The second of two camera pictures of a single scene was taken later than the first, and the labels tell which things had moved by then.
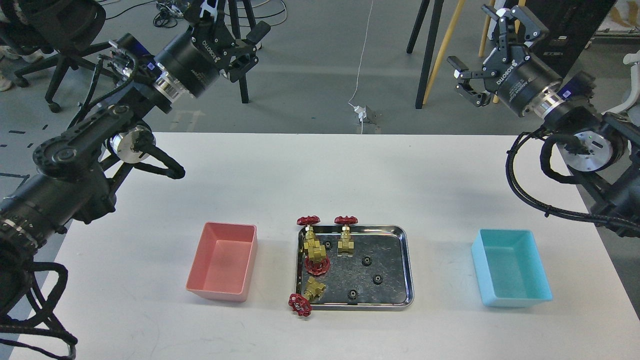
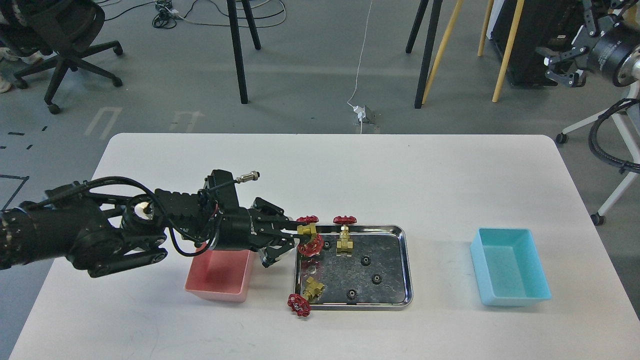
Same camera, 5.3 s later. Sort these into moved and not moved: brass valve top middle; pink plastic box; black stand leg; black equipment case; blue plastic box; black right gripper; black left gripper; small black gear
Moved: black right gripper; black left gripper
Not moved: black equipment case; brass valve top middle; small black gear; black stand leg; pink plastic box; blue plastic box
